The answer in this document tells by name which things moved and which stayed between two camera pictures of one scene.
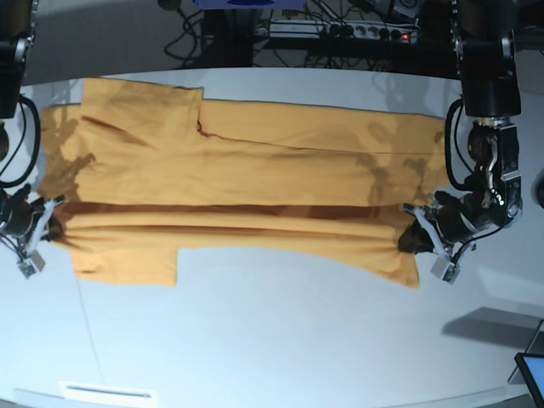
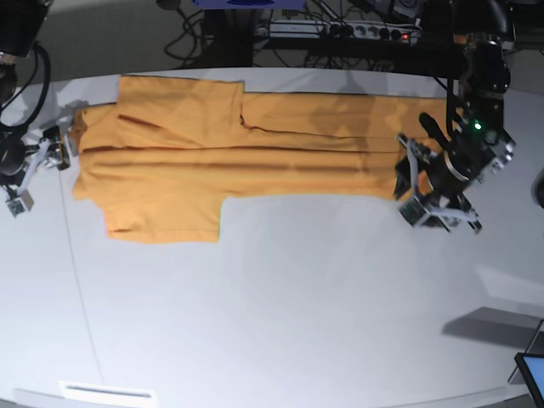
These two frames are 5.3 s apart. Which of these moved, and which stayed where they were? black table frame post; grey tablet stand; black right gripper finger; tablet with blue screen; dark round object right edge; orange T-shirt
Moved: orange T-shirt; black right gripper finger
Stayed: grey tablet stand; black table frame post; dark round object right edge; tablet with blue screen
